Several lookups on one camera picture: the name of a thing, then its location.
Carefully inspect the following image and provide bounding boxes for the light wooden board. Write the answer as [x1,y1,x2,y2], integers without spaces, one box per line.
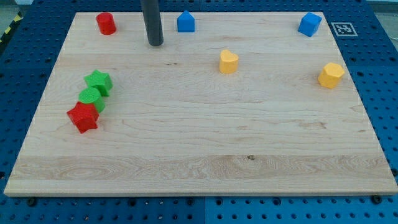
[4,12,397,197]

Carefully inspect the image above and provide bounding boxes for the yellow heart block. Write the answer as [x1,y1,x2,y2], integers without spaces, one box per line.
[219,49,239,74]

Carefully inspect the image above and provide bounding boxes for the blue house-shaped block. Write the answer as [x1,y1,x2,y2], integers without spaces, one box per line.
[177,11,195,32]

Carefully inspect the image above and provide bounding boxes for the green star block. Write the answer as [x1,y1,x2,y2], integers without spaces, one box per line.
[84,70,113,97]

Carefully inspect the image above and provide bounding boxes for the green cylinder block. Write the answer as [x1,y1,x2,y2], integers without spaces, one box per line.
[78,87,105,113]

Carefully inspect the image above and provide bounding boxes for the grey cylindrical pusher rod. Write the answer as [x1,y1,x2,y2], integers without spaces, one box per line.
[140,0,164,46]

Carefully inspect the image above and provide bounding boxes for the red star block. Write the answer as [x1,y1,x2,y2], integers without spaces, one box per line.
[67,101,99,134]

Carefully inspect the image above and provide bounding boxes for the red cylinder block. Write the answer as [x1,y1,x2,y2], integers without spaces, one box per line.
[96,12,116,35]

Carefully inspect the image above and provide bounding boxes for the yellow hexagon block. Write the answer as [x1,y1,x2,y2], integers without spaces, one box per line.
[318,62,345,89]

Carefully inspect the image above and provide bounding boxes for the blue cube block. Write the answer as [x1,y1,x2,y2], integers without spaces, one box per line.
[298,12,322,37]

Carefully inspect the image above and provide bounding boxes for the white fiducial marker tag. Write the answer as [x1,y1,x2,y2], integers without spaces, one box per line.
[331,22,358,37]

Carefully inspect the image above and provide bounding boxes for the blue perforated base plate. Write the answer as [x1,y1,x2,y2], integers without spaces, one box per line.
[1,0,397,223]

